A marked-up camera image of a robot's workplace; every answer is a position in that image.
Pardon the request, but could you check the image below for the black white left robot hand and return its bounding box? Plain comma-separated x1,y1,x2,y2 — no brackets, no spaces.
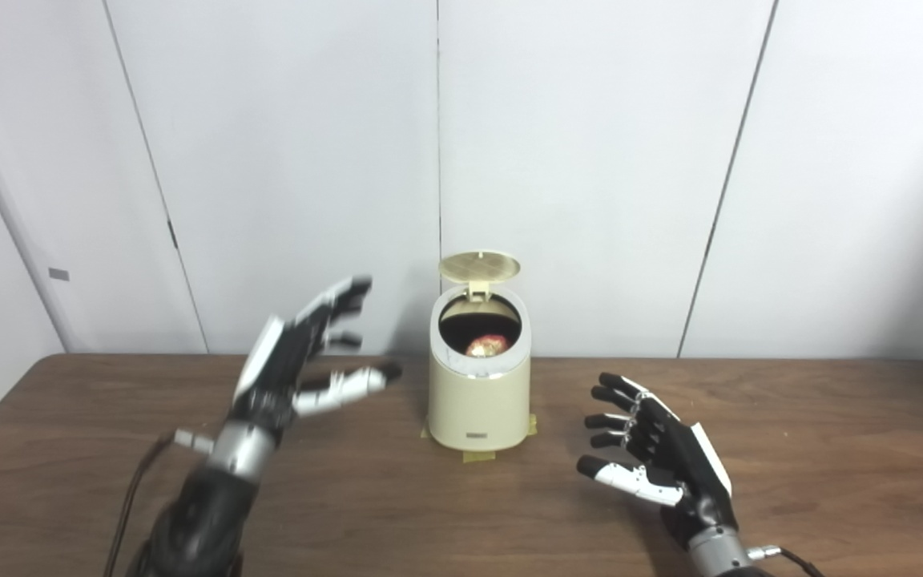
229,275,403,440

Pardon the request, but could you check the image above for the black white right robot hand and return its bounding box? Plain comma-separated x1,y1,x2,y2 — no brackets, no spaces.
576,372,739,548

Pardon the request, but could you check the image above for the cream-colored bin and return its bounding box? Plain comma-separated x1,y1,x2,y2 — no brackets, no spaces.
427,284,533,452

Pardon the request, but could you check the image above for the cream round bin lid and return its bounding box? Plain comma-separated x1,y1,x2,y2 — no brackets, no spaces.
438,250,522,301

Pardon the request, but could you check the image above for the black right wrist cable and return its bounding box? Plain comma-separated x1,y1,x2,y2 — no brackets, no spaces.
748,545,827,577

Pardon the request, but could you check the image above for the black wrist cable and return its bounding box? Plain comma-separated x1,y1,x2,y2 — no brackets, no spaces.
748,545,827,577
103,429,214,577

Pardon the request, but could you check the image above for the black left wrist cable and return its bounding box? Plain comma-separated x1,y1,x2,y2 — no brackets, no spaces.
103,429,214,577

